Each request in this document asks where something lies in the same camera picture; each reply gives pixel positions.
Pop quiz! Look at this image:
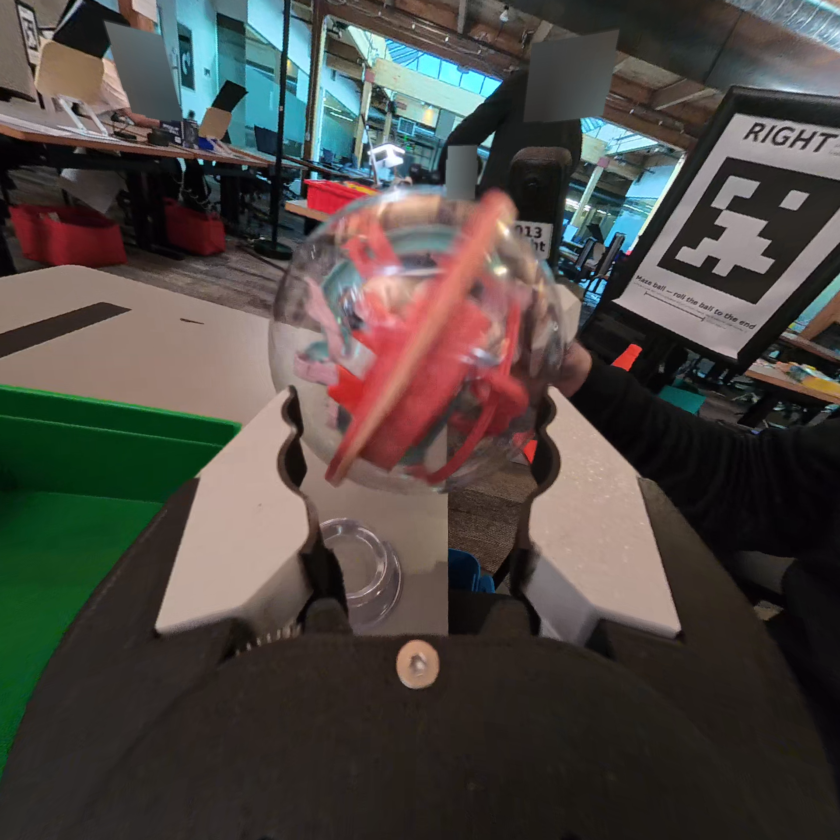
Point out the black office chair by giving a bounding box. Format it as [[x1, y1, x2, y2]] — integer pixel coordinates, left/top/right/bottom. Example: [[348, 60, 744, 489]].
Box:
[[570, 233, 627, 296]]

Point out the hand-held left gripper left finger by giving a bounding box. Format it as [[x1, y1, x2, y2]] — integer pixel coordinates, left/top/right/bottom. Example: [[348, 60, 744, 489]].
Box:
[[154, 386, 345, 637]]

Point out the framed marker sign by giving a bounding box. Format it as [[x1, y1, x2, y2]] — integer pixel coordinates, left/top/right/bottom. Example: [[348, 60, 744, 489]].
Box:
[[610, 85, 840, 368]]

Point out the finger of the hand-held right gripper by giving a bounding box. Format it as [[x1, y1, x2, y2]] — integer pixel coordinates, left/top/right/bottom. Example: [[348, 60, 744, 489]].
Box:
[[554, 281, 584, 343]]

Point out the black pole with base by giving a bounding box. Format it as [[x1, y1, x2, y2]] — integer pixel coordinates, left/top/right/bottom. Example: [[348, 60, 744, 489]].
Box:
[[252, 0, 294, 261]]

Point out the person's right hand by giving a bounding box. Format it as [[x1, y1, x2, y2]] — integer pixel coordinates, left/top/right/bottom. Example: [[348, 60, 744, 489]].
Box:
[[558, 341, 594, 399]]

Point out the black tape strip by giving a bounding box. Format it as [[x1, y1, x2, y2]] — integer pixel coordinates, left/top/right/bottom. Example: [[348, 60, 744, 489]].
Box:
[[0, 302, 132, 359]]

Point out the person's right forearm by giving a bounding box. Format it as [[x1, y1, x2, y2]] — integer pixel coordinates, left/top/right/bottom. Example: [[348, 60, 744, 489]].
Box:
[[570, 360, 840, 559]]

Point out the long wooden desk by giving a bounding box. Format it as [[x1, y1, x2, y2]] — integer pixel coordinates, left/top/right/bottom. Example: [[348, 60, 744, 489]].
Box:
[[0, 118, 309, 263]]

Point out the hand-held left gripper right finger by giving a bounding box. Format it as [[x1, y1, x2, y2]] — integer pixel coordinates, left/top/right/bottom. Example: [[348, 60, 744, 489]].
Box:
[[515, 387, 683, 647]]

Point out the clear maze ball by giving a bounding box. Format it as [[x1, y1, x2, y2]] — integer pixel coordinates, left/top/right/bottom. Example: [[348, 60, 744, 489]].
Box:
[[268, 187, 571, 494]]

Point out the red storage bin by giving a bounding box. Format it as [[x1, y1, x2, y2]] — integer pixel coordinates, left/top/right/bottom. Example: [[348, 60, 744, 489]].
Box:
[[8, 202, 129, 268], [164, 199, 227, 257], [304, 178, 378, 214]]

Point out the green plastic bin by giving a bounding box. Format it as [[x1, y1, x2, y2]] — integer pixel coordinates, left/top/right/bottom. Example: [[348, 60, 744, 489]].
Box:
[[0, 384, 242, 772]]

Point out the silver ventilation duct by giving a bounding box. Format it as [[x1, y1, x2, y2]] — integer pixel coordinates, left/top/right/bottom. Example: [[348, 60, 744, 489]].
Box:
[[722, 0, 840, 42]]

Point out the clear plastic ball stand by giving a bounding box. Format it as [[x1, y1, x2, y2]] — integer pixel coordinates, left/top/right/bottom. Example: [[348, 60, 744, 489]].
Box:
[[319, 518, 403, 627]]

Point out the blue plastic container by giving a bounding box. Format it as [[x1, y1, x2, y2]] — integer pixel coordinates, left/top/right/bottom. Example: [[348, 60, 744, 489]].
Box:
[[448, 549, 494, 593]]

